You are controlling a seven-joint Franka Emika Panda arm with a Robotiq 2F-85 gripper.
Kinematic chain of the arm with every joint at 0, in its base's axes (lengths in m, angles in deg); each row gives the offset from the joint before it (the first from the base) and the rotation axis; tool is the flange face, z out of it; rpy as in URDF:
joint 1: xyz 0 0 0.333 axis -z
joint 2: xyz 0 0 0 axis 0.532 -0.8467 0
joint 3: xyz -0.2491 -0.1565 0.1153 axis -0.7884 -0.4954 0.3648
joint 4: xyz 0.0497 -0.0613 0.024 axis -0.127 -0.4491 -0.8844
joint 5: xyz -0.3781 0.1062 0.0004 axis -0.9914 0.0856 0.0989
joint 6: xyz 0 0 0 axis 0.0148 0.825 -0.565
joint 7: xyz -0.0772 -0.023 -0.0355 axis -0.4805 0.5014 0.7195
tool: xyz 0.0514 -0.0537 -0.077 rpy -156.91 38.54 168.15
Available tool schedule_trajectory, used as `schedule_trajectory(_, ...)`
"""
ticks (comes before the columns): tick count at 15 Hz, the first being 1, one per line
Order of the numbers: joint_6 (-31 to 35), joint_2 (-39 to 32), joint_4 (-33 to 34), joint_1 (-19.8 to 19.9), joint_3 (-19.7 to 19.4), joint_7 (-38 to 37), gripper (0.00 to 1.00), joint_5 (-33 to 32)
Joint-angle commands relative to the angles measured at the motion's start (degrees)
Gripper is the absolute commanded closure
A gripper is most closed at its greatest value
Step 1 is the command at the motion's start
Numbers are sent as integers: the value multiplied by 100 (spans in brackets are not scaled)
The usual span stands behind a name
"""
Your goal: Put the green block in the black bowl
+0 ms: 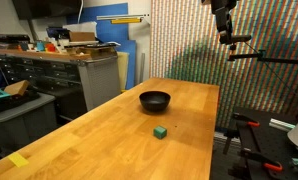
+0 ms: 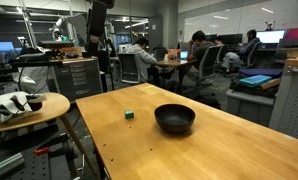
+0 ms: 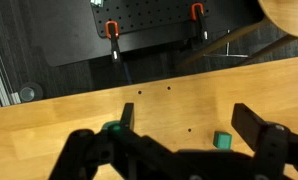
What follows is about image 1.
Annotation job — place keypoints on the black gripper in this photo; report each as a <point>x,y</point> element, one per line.
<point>222,6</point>

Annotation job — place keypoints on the green block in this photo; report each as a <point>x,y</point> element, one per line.
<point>160,132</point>

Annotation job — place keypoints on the black bowl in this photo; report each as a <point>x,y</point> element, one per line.
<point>154,101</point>

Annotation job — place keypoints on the wooden block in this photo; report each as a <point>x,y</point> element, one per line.
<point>17,87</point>

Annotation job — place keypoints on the grey metal pole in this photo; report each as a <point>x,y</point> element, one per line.
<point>142,68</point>

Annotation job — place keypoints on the yellow spirit level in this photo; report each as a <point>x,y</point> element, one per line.
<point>125,21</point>

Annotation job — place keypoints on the beige foam board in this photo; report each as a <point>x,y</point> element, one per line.
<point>123,70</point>

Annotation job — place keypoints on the blue foam board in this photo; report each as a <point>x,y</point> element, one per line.
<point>112,31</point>

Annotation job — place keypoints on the aluminium extrusion bar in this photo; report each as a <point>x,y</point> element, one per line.
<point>281,124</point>

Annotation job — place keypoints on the black side table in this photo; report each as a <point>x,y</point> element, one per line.
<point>275,146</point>

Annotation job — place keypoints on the brown cardboard box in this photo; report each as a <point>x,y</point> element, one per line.
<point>82,36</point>

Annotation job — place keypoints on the red small box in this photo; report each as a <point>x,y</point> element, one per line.
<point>50,47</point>

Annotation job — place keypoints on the black drawer tool chest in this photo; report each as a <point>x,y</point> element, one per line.
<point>55,75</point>

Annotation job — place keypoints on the black monitor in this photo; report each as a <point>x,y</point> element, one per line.
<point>45,8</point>

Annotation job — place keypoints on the teal small box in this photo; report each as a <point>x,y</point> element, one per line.
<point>40,46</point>

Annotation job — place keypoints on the wooden shelf board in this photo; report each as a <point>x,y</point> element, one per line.
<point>39,54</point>

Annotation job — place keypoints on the grey storage bin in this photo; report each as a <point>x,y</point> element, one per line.
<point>22,120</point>

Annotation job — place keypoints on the black flat case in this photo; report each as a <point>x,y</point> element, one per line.
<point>12,101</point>

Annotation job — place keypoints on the yellow sticky note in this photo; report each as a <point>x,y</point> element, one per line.
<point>18,159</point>

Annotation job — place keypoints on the black bar camera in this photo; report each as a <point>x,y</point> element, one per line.
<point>240,38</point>

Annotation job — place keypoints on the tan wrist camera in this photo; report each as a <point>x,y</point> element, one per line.
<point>205,1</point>

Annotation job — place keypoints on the aluminium rail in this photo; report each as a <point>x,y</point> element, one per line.
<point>122,16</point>

